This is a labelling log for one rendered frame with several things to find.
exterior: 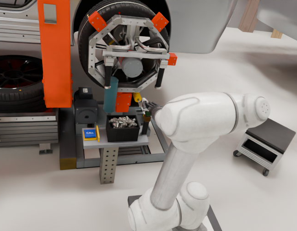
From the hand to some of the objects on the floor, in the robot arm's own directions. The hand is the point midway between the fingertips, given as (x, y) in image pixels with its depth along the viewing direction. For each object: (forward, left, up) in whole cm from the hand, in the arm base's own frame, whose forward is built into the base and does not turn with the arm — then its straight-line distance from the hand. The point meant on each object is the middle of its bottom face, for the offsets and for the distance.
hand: (145, 101), depth 159 cm
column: (+1, +21, -70) cm, 73 cm away
